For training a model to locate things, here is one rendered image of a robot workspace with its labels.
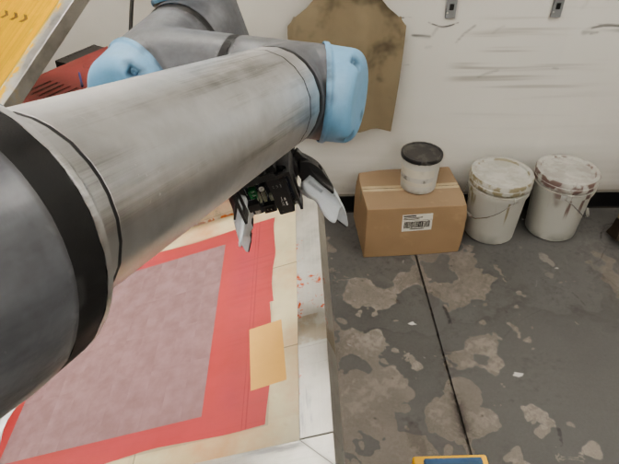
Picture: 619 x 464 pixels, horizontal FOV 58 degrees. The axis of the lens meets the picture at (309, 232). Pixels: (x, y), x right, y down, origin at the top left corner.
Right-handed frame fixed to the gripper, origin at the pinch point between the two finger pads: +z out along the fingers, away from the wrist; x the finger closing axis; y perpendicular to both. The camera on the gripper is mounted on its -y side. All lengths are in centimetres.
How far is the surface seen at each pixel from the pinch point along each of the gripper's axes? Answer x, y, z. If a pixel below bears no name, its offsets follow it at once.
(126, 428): -26.7, 16.7, 10.9
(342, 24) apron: 11, -195, 41
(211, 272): -17.9, -9.8, 10.7
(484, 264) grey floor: 49, -151, 162
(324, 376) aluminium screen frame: 1.1, 18.8, 6.3
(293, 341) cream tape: -3.8, 9.2, 10.1
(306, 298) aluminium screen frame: -0.8, 5.7, 6.5
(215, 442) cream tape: -13.7, 21.6, 10.4
